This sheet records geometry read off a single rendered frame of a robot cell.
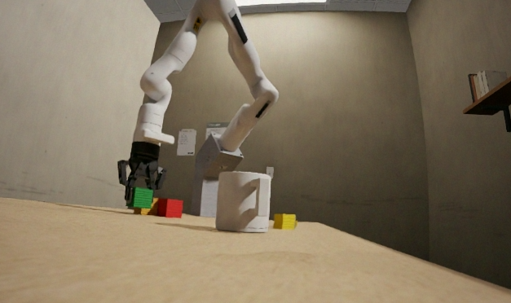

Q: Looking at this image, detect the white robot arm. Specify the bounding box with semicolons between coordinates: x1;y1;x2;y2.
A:
133;0;279;152

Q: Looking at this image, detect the white mug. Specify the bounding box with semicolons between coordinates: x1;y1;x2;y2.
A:
215;171;271;233

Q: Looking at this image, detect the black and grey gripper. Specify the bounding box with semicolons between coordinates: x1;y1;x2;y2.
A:
117;141;167;204

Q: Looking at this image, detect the green cube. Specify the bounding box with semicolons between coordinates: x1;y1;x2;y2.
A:
126;187;153;209

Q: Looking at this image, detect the red cube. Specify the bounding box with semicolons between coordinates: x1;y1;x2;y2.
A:
157;199;183;218

